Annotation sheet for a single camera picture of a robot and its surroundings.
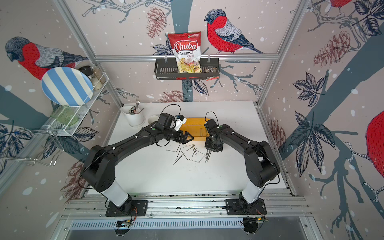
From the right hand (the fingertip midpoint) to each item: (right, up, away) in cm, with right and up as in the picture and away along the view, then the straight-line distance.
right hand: (209, 147), depth 91 cm
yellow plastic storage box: (-8, +11, +15) cm, 21 cm away
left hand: (-11, +9, -7) cm, 16 cm away
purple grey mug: (-38, +18, +10) cm, 43 cm away
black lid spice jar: (-64, +38, -8) cm, 75 cm away
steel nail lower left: (-20, -8, 0) cm, 21 cm away
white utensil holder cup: (-50, +20, +9) cm, 55 cm away
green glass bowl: (-71, +20, -21) cm, 77 cm away
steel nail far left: (-24, -3, +5) cm, 25 cm away
